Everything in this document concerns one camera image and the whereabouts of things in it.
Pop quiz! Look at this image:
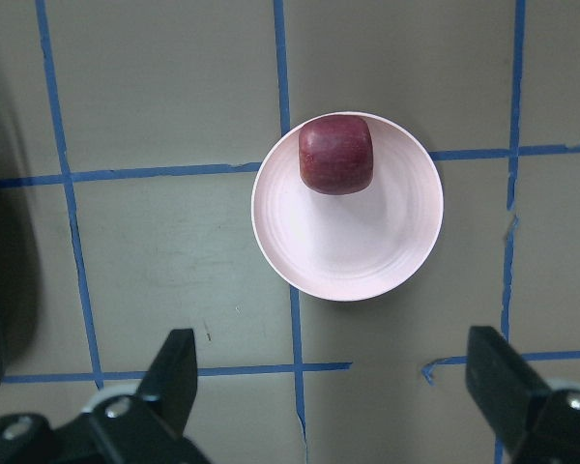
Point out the red apple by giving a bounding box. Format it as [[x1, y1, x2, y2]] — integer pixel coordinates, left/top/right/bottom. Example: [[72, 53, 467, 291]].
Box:
[[299, 114, 374, 195]]

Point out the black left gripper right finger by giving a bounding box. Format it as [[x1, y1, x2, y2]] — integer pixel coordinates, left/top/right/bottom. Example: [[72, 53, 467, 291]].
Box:
[[465, 326, 580, 463]]

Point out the pink plate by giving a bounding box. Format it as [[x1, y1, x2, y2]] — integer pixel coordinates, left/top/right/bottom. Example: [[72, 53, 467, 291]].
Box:
[[250, 112, 444, 302]]

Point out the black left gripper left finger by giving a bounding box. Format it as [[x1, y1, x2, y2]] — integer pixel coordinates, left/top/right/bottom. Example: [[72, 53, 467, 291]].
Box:
[[0, 329, 208, 463]]

